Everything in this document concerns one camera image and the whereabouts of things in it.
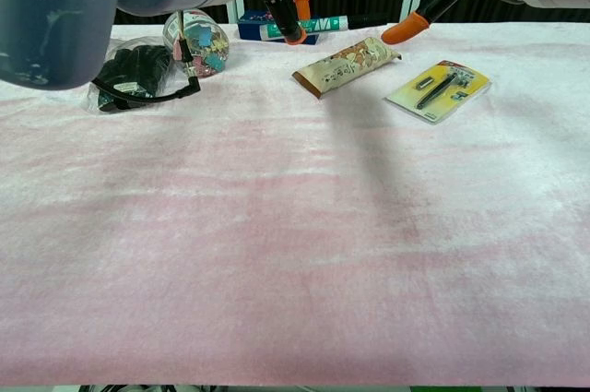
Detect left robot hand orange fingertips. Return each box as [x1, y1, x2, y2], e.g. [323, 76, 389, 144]
[243, 0, 311, 46]

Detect green white marker pen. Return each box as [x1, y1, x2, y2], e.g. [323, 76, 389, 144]
[257, 15, 349, 41]

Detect black marker cap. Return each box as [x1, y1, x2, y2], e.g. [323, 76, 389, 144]
[345, 12, 389, 30]

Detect dark blue rectangular box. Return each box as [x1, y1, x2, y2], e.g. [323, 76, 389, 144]
[237, 9, 322, 46]

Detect clear jar of binder clips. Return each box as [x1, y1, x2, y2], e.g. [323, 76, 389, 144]
[162, 8, 230, 80]

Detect beige brown snack packet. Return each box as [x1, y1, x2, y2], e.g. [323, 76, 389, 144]
[291, 36, 403, 100]

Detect yellow blister pack with pen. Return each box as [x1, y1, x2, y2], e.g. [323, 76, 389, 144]
[384, 59, 491, 125]

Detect plastic bag of black items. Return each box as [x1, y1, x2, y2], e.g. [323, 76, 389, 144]
[82, 36, 176, 114]

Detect pink white fleece cloth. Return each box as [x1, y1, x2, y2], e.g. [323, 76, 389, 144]
[0, 22, 590, 387]

